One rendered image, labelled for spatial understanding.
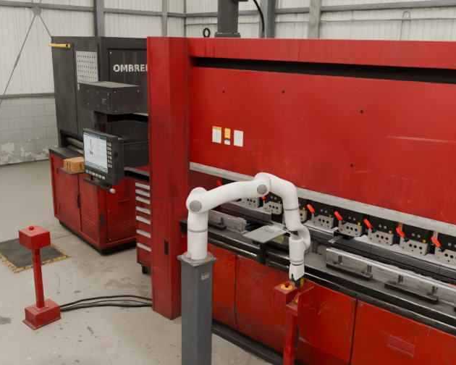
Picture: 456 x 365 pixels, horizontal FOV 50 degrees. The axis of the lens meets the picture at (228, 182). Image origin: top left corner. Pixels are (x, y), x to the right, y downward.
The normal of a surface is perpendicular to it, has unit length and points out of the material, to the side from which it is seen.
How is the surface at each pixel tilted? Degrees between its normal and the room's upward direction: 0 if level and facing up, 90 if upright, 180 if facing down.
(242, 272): 90
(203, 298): 90
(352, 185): 90
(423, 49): 90
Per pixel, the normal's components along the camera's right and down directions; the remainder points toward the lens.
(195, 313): -0.09, 0.27
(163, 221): -0.65, 0.19
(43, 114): 0.64, 0.22
